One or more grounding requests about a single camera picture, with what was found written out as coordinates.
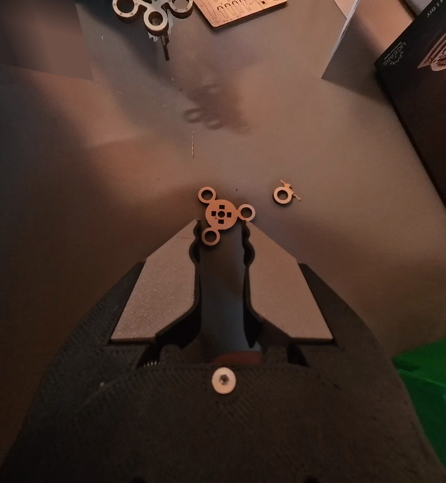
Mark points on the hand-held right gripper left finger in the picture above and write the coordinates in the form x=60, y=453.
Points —
x=162, y=294

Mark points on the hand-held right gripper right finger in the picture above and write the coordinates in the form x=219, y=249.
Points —
x=283, y=294

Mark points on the green plastic bin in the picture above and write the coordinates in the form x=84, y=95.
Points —
x=434, y=377

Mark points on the black product box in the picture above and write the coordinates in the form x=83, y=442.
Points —
x=415, y=94

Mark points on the folded instruction sheet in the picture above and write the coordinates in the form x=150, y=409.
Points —
x=358, y=45

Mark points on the laser-cut wooden sheet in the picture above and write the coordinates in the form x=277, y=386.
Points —
x=245, y=13

